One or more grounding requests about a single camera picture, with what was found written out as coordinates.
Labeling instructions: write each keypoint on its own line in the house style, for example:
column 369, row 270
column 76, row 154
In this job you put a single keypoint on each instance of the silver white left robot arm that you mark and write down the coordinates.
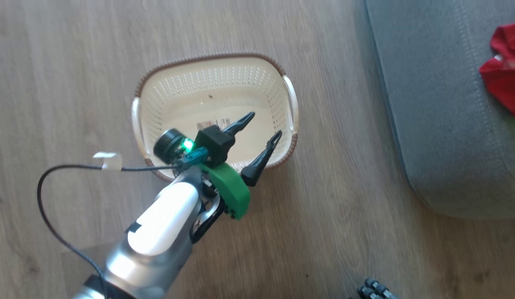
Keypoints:
column 166, row 224

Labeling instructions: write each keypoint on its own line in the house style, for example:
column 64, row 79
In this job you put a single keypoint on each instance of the grey sofa cushion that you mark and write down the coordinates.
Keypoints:
column 448, row 124

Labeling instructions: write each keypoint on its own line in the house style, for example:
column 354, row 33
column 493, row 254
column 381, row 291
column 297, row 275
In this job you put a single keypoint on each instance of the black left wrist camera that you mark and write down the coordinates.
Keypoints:
column 215, row 143

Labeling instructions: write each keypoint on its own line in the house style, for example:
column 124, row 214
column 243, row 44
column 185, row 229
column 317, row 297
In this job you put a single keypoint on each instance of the red white clothing item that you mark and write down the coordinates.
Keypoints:
column 506, row 83

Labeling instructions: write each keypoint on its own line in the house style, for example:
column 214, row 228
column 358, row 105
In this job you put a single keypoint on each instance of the cream plastic laundry basket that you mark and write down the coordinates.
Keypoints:
column 190, row 87

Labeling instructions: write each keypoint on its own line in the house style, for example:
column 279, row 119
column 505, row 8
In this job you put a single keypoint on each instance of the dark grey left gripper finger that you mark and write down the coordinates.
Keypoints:
column 242, row 121
column 257, row 166

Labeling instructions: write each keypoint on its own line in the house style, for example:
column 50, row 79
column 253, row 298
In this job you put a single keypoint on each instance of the white tape tag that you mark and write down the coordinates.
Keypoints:
column 109, row 160

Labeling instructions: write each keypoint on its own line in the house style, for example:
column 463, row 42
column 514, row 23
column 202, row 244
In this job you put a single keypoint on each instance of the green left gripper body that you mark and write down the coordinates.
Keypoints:
column 234, row 191

